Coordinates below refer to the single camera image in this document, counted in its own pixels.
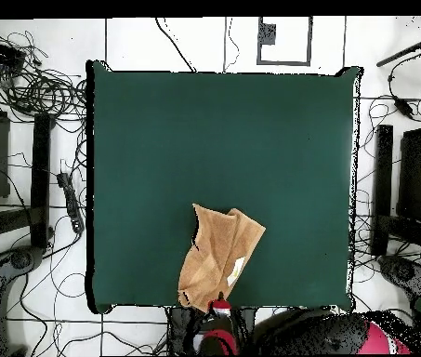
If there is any dark grey square plate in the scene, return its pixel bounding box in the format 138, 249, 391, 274
257, 22, 277, 46

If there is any black power adapter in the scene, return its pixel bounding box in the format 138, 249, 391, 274
392, 95, 415, 120

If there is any grey pedestal leg with caster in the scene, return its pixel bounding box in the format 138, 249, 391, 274
377, 254, 421, 300
0, 245, 46, 356

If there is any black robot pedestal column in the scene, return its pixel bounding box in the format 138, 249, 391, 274
166, 306, 257, 356

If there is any tan terry towel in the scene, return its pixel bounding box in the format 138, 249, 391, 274
177, 203, 267, 314

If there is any black electronics box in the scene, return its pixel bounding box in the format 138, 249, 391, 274
0, 37, 27, 70

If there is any black coiled cable bundle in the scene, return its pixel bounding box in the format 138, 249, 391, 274
0, 29, 88, 120

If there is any grey square floor frame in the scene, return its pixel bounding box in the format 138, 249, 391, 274
257, 16, 313, 67

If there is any black tripod pole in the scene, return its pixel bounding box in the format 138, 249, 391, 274
375, 16, 421, 69

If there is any black metal frame stand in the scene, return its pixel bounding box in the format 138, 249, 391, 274
370, 124, 421, 258
0, 81, 55, 254

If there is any long black cable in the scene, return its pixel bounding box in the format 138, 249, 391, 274
154, 17, 196, 73

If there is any black power strip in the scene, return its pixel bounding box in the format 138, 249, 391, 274
56, 171, 86, 234

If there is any dark green table cloth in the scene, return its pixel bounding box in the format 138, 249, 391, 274
85, 59, 363, 315

